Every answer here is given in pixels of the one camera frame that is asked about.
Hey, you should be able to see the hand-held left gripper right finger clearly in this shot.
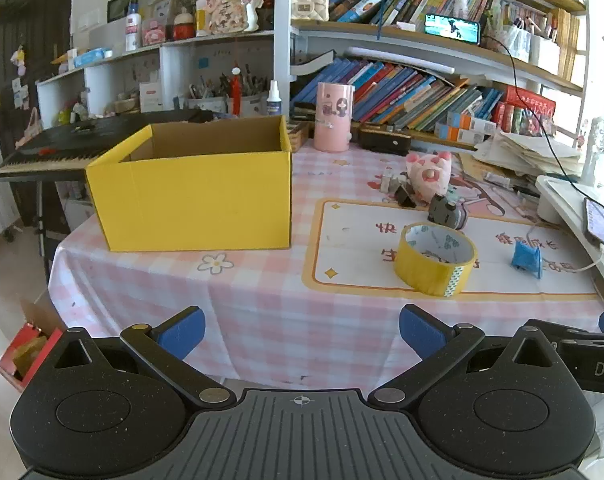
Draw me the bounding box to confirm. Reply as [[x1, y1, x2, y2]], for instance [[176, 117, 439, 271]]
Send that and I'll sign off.
[[368, 304, 565, 409]]

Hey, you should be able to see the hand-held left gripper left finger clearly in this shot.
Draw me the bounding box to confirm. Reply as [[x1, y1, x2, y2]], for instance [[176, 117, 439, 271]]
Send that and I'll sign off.
[[50, 306, 235, 409]]

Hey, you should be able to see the grey toy truck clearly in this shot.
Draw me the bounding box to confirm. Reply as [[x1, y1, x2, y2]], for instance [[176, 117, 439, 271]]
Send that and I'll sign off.
[[428, 191, 469, 231]]

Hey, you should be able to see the yellow cardboard box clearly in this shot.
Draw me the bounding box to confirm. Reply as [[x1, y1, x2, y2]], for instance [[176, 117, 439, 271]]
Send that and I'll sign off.
[[85, 115, 293, 252]]

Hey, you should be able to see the pink checkered cloth desktop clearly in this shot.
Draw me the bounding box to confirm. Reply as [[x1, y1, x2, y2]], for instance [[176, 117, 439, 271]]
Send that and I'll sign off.
[[48, 137, 604, 391]]

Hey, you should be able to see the yellow tape roll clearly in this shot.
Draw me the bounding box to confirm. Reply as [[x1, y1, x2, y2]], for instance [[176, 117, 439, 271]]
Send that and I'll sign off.
[[393, 222, 477, 298]]

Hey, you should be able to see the black smartphone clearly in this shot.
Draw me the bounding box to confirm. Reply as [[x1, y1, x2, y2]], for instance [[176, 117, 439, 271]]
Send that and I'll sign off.
[[424, 13, 482, 45], [583, 197, 604, 257]]

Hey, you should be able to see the small blue packet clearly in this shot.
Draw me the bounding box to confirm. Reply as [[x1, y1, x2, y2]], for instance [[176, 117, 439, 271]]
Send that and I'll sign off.
[[511, 239, 544, 279]]

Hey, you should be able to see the white desk riser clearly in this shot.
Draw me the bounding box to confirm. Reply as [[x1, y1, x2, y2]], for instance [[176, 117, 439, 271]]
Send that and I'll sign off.
[[536, 175, 604, 306]]

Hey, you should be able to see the pink white plush toy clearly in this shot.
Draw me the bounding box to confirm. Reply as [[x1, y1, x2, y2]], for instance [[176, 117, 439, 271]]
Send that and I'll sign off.
[[406, 152, 453, 198]]

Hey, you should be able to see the red cardboard box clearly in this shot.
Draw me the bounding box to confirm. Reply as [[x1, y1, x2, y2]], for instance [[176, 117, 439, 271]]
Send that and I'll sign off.
[[0, 300, 65, 393]]

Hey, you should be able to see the black keyboard stand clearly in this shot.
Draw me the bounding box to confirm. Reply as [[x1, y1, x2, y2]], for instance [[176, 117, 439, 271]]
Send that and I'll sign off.
[[34, 180, 52, 271]]

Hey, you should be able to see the stack of loose papers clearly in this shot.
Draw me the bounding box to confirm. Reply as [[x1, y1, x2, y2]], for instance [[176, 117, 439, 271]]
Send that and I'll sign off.
[[474, 130, 583, 178]]

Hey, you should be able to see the orange white carton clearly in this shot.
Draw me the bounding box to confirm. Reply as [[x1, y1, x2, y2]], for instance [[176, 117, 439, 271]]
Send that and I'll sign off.
[[434, 110, 498, 143]]

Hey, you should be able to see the black electronic keyboard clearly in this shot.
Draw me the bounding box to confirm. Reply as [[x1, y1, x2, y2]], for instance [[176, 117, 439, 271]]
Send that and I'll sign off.
[[0, 110, 215, 181]]

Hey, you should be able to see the wooden chess box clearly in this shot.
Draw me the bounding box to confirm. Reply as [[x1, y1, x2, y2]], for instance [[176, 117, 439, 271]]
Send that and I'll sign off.
[[287, 121, 310, 152]]

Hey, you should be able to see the red book box set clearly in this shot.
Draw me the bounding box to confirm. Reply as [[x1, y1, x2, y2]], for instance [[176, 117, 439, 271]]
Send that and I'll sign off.
[[492, 85, 558, 136]]

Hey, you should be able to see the pink cylindrical cup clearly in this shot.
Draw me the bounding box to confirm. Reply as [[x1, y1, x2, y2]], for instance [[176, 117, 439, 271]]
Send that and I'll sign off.
[[314, 82, 355, 152]]

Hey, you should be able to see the group of pen cups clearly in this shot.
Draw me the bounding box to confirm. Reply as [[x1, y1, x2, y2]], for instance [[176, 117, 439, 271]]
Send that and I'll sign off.
[[187, 75, 263, 116]]

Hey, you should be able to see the white box red label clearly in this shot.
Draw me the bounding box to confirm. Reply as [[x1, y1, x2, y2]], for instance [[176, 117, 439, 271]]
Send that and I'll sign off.
[[139, 81, 163, 111]]

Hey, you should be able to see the row of blue books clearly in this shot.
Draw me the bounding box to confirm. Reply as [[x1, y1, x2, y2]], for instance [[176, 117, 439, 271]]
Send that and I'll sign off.
[[292, 57, 508, 133]]

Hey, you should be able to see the white cubby shelf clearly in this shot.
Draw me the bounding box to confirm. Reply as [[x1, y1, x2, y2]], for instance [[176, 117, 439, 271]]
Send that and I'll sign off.
[[36, 30, 277, 121]]

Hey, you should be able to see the grey flat book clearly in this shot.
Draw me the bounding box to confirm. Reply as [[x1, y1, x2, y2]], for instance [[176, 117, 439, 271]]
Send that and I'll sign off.
[[292, 51, 337, 81]]

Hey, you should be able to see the blue wet wipes pack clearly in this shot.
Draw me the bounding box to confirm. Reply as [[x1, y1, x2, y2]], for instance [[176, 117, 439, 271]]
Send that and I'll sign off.
[[74, 47, 107, 66]]

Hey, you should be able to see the red white doll jar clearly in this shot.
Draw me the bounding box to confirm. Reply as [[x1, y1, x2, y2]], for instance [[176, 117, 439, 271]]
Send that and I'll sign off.
[[172, 7, 197, 41]]

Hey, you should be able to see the white lotion bottle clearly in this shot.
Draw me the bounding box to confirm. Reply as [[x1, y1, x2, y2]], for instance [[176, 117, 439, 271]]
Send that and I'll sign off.
[[125, 2, 142, 52]]

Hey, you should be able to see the pink ceramic rabbit ornament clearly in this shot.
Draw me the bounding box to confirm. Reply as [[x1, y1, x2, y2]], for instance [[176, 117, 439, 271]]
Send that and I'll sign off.
[[204, 0, 260, 36]]

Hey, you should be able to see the dark wooden door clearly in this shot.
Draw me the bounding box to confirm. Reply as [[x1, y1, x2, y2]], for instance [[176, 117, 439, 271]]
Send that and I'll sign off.
[[0, 0, 77, 151]]

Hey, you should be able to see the white charging cable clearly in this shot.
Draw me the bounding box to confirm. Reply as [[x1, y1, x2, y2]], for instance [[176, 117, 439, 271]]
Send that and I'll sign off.
[[524, 225, 604, 273]]

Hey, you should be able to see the black cable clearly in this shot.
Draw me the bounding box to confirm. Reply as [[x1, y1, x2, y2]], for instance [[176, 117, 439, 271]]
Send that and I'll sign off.
[[482, 35, 590, 201]]

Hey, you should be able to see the white bookshelf post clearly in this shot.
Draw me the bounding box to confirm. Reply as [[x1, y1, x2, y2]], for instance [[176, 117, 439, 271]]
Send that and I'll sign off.
[[274, 0, 295, 121]]

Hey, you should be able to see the black picture frame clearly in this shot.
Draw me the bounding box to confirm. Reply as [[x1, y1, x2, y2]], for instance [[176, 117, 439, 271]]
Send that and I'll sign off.
[[106, 0, 137, 23]]

